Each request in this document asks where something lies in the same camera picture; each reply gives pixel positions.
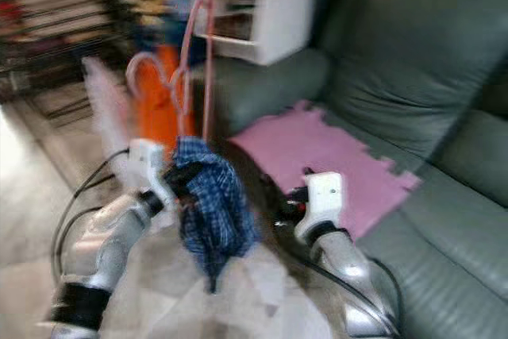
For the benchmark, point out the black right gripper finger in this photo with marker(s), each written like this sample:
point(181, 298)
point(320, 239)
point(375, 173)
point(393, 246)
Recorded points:
point(271, 196)
point(308, 173)

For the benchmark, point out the blue plaid garment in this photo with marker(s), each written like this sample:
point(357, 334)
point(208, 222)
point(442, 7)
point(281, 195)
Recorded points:
point(218, 212)

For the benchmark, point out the pink plastic clothes hanger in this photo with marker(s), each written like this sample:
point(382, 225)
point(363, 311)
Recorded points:
point(209, 61)

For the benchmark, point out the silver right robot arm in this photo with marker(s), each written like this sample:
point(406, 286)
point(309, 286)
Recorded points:
point(353, 271)

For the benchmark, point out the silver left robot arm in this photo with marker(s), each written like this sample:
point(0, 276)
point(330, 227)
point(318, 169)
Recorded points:
point(95, 252)

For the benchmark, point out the orange shirt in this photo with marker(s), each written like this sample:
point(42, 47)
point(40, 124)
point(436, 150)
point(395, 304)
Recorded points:
point(159, 109)

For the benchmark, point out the white shirt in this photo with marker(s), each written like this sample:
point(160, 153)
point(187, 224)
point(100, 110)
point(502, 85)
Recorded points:
point(107, 109)

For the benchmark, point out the large white clothes bin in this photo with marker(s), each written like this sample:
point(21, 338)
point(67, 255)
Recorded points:
point(286, 25)

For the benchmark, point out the green leather sofa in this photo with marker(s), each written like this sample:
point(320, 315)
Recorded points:
point(405, 53)

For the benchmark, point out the blue clothes pile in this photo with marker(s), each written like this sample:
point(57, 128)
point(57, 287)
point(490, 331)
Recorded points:
point(178, 25)

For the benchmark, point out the black metal drying rack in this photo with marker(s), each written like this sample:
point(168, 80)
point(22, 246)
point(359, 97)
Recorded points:
point(55, 5)

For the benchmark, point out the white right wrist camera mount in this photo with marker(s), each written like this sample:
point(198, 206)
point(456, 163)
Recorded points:
point(324, 196)

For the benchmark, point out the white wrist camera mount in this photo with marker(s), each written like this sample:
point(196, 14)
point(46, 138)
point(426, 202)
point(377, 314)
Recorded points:
point(144, 166)
point(324, 196)

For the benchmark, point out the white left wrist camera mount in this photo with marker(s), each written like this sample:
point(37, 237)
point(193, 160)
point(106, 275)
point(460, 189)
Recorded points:
point(144, 166)

